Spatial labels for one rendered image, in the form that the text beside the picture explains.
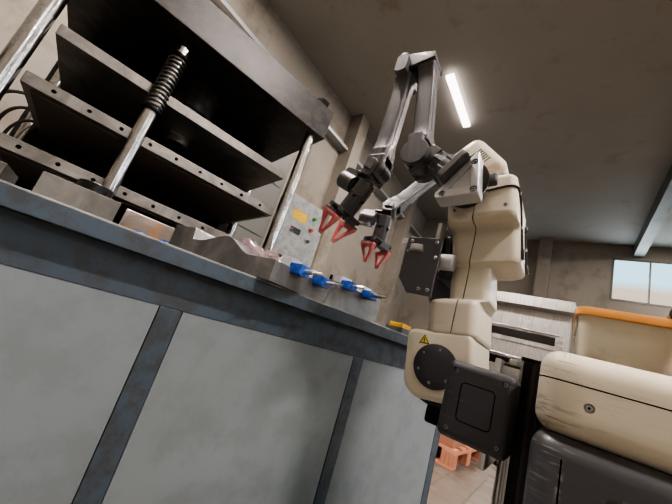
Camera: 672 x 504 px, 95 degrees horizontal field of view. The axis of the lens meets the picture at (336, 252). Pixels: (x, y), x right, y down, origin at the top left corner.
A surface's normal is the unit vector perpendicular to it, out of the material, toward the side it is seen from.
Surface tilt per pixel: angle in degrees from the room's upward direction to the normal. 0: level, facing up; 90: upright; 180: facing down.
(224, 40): 90
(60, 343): 90
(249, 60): 90
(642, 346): 92
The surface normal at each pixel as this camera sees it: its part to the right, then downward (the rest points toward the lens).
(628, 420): -0.55, -0.37
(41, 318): 0.65, 0.00
